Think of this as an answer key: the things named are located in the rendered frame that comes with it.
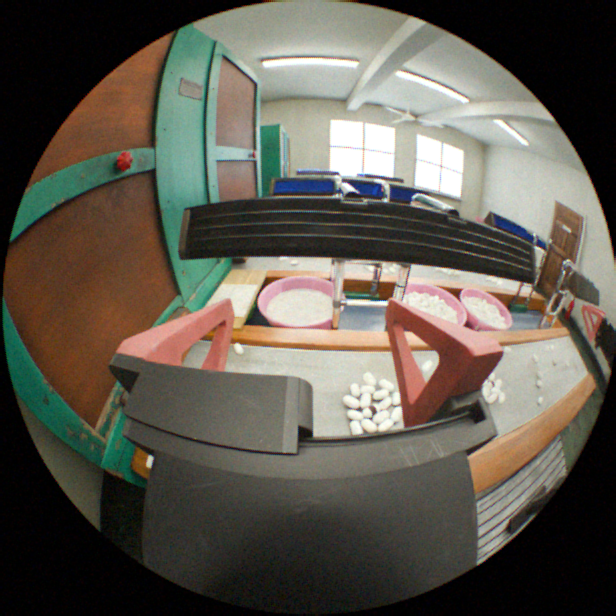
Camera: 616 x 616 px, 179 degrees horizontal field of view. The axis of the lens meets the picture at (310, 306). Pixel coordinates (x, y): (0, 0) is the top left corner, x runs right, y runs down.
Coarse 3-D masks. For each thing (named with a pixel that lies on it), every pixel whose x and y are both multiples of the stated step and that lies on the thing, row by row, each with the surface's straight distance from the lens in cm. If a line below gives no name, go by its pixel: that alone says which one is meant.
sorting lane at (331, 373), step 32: (192, 352) 62; (256, 352) 56; (288, 352) 55; (320, 352) 55; (352, 352) 56; (384, 352) 58; (416, 352) 61; (512, 352) 86; (544, 352) 106; (576, 352) 149; (320, 384) 49; (512, 384) 74; (544, 384) 90; (576, 384) 121; (320, 416) 45; (512, 416) 67
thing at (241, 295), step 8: (224, 288) 77; (232, 288) 76; (240, 288) 74; (248, 288) 74; (256, 288) 73; (216, 296) 74; (224, 296) 72; (232, 296) 71; (240, 296) 70; (248, 296) 69; (208, 304) 71; (232, 304) 67; (240, 304) 67; (248, 304) 66; (240, 312) 63
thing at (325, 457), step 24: (480, 408) 7; (144, 432) 6; (384, 432) 6; (408, 432) 6; (432, 432) 6; (456, 432) 6; (480, 432) 6; (192, 456) 5; (216, 456) 5; (240, 456) 5; (264, 456) 5; (288, 456) 5; (312, 456) 5; (336, 456) 5; (360, 456) 5; (384, 456) 5; (408, 456) 5; (432, 456) 5
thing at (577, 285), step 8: (576, 272) 82; (568, 280) 83; (576, 280) 81; (584, 280) 94; (568, 288) 82; (576, 288) 81; (584, 288) 93; (592, 288) 114; (576, 296) 81; (584, 296) 94; (592, 296) 114
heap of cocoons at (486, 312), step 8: (472, 304) 98; (480, 304) 99; (488, 304) 103; (472, 312) 90; (480, 312) 93; (488, 312) 97; (496, 312) 102; (488, 320) 94; (496, 320) 95; (504, 320) 101
